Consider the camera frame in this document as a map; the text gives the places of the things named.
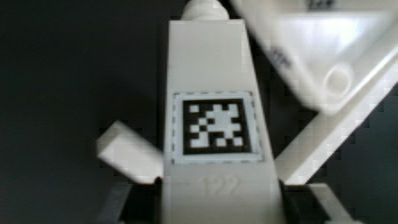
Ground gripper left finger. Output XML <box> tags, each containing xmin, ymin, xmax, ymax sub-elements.
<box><xmin>94</xmin><ymin>181</ymin><xmax>165</xmax><ymax>224</ymax></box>

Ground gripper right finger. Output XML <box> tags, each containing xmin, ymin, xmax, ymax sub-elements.
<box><xmin>282</xmin><ymin>182</ymin><xmax>364</xmax><ymax>224</ymax></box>

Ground white desk leg back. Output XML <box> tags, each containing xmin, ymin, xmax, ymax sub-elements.
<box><xmin>161</xmin><ymin>0</ymin><xmax>286</xmax><ymax>224</ymax></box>

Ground white desk top tray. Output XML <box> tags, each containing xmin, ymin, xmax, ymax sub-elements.
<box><xmin>231</xmin><ymin>0</ymin><xmax>398</xmax><ymax>114</ymax></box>

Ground white paper marker sheet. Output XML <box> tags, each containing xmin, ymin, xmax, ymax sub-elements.
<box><xmin>96</xmin><ymin>121</ymin><xmax>163</xmax><ymax>184</ymax></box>

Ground white L-shaped fence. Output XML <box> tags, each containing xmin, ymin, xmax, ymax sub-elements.
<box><xmin>275</xmin><ymin>58</ymin><xmax>398</xmax><ymax>185</ymax></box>

